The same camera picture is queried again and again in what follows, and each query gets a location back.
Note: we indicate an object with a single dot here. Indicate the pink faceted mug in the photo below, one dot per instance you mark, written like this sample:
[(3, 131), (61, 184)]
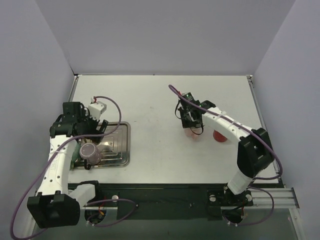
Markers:
[(193, 133)]

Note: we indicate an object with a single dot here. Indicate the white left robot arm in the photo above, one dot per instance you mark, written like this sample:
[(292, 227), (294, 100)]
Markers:
[(54, 206)]

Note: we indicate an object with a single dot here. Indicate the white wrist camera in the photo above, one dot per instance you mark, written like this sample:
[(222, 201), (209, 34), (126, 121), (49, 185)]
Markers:
[(96, 109), (188, 96)]

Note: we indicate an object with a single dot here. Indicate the green mug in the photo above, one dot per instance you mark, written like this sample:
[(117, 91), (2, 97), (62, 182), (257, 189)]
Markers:
[(75, 156)]

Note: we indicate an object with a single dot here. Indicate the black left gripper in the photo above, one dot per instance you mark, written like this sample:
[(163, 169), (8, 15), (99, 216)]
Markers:
[(93, 127)]

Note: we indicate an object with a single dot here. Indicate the red mug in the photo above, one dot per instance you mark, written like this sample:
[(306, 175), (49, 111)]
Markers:
[(219, 137)]

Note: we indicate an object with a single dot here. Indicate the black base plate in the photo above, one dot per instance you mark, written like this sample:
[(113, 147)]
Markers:
[(160, 201)]

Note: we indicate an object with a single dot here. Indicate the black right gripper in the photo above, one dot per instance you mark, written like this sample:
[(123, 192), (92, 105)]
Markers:
[(190, 122)]

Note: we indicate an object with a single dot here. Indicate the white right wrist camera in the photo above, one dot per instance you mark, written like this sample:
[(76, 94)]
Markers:
[(188, 96)]

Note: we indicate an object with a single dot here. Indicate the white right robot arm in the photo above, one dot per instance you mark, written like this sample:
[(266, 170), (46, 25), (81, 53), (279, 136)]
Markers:
[(253, 145)]

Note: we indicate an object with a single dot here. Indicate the metal tray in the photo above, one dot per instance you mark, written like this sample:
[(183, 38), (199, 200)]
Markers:
[(115, 148)]

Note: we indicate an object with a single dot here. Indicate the lilac mug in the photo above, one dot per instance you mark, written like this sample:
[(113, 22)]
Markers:
[(90, 153)]

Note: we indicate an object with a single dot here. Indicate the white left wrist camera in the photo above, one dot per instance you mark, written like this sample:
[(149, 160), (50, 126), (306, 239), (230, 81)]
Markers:
[(96, 109)]

